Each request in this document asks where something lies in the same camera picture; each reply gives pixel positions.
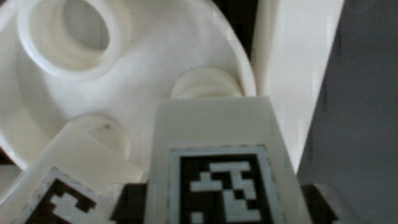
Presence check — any white U-shaped obstacle fence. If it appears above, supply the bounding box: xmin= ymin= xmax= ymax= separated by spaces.
xmin=251 ymin=0 xmax=345 ymax=170

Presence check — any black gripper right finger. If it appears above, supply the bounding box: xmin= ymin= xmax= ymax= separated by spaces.
xmin=301 ymin=184 xmax=356 ymax=224

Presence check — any white stool leg with tag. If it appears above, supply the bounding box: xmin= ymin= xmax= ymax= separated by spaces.
xmin=0 ymin=114 xmax=142 ymax=224

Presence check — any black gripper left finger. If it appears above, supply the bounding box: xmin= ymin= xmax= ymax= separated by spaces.
xmin=110 ymin=183 xmax=148 ymax=224

